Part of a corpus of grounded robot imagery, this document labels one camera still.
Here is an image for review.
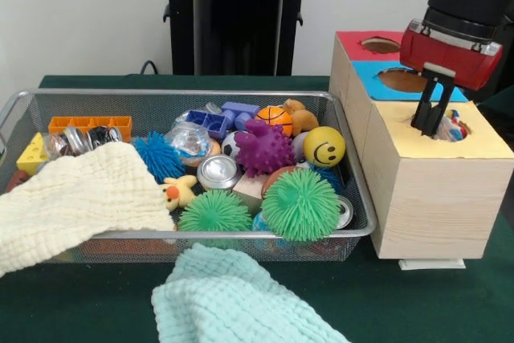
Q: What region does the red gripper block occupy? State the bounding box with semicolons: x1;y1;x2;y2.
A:
399;20;504;138

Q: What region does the multicolour patchwork print cloth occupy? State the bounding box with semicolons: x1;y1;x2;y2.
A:
438;108;473;141

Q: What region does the green spiky ball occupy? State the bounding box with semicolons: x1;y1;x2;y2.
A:
260;168;341;243
178;190;252;235

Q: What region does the mint green knitted cloth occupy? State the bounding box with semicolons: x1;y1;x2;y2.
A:
153;243;346;343

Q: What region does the cream knitted cloth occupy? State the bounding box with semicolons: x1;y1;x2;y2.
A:
0;141;177;278

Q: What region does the wooden box with three holes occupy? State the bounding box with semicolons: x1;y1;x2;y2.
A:
329;31;514;260

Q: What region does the yellow smiley face ball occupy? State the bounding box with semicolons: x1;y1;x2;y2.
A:
303;126;346;169

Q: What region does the silver drink can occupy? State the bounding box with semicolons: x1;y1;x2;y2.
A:
335;197;353;230

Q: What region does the orange toy basketball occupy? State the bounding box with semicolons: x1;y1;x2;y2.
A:
255;106;294;139

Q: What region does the purple spiky ball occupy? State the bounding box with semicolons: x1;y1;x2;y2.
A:
235;120;296;179

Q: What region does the brown toy football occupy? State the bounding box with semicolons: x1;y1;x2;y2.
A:
263;166;294;196

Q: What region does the yellow duck plush toy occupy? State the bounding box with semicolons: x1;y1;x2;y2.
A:
162;176;198;210

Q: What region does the blue spiky ball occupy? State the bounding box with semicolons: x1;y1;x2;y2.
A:
132;133;185;184

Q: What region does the orange plastic tray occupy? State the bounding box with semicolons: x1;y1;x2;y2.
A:
48;116;133;140

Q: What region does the yellow cheese wedge toy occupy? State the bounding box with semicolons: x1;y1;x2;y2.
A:
17;132;48;175

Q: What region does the white flat base plate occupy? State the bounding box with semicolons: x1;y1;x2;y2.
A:
398;259;467;270

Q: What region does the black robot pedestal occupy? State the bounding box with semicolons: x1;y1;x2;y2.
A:
155;0;324;77

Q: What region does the black cable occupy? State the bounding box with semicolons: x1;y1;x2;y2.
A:
141;59;161;77

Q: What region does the shallow wire mesh bin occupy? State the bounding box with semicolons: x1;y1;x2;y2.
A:
0;88;378;263

